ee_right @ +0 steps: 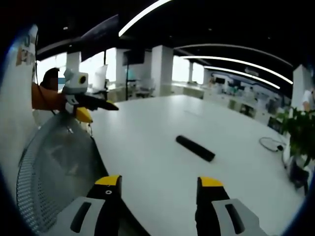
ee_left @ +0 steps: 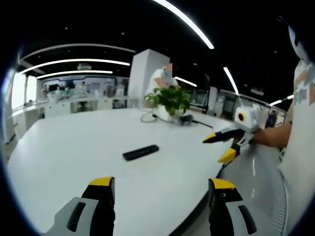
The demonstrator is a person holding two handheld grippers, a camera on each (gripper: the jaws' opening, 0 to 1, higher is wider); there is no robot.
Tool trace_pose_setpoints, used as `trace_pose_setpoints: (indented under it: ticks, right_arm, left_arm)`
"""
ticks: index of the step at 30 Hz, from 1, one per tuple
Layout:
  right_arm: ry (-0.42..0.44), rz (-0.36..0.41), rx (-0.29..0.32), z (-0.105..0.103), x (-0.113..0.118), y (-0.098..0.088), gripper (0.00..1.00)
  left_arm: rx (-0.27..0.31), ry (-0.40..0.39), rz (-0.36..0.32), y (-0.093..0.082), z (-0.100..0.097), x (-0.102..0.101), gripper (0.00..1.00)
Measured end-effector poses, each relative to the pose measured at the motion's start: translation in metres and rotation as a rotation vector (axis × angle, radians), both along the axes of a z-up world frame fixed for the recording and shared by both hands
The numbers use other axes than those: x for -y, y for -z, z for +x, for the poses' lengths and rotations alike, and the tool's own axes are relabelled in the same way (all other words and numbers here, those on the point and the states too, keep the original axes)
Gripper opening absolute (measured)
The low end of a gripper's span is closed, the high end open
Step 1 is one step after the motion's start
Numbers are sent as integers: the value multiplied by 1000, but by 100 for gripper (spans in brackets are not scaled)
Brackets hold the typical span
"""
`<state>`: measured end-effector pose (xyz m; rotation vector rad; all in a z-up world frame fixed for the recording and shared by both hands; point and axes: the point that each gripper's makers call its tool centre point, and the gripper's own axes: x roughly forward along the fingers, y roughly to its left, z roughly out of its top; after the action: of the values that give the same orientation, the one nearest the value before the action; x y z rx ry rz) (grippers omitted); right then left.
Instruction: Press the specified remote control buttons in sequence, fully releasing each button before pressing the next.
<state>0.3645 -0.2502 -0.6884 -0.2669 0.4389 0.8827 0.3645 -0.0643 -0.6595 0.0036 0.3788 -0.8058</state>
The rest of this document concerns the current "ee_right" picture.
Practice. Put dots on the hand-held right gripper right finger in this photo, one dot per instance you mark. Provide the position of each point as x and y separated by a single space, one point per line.
211 194

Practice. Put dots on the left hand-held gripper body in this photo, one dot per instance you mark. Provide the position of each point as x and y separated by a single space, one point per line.
73 87

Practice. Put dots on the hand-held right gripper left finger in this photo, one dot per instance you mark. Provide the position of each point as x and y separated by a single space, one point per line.
103 196

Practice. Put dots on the black remote control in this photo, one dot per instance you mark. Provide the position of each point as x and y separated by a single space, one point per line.
195 148

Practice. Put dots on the person's dark-haired head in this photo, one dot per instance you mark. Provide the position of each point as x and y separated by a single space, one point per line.
50 77

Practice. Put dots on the grey mesh office chair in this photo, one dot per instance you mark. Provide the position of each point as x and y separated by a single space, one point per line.
61 157

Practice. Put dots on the black hanging monitor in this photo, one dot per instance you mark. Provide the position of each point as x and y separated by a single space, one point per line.
135 56

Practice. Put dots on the dark object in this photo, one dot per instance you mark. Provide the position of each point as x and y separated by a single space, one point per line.
299 175

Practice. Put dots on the long ceiling light strip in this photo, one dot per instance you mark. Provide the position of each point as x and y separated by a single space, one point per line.
246 63
246 75
142 15

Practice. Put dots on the green potted plant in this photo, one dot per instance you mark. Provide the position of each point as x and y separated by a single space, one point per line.
301 127

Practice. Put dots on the wall poster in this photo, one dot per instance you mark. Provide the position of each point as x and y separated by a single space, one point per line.
25 52

